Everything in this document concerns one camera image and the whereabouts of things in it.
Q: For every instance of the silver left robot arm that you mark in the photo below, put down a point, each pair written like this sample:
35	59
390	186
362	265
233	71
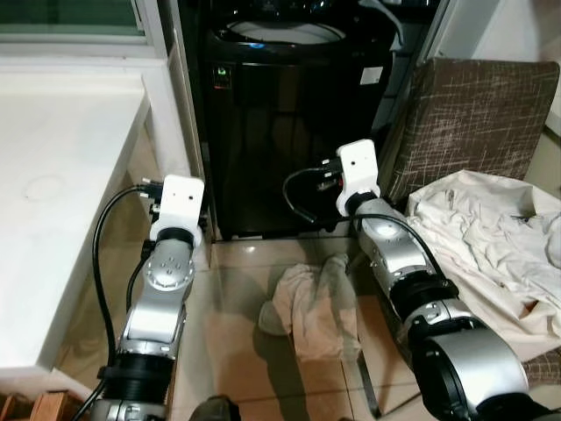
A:
162	274

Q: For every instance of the brown wooden box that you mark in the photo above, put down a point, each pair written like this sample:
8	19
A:
39	408

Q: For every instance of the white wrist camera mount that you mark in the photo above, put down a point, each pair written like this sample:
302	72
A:
359	171
180	202

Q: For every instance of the large white crumpled sheet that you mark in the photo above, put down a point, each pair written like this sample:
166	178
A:
491	246

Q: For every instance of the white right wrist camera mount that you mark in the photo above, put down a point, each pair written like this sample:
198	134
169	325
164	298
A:
359	171

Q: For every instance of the white framed window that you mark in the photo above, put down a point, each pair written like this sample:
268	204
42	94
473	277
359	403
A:
70	17

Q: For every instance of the white washer label sticker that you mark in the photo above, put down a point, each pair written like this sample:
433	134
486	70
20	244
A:
372	75

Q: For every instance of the small beige crumpled cloth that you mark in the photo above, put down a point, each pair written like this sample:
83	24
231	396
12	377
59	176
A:
307	303

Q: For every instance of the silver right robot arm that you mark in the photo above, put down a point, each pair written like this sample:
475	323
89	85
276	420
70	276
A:
456	351

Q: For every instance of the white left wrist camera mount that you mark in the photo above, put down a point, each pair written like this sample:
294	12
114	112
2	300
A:
180	202

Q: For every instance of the black top-load washing machine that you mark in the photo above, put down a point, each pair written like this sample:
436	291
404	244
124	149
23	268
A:
280	114

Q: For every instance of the brown patterned fabric chair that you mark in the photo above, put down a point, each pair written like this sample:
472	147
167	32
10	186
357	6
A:
478	118

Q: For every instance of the dark robot foot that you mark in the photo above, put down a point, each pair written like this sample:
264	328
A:
215	410

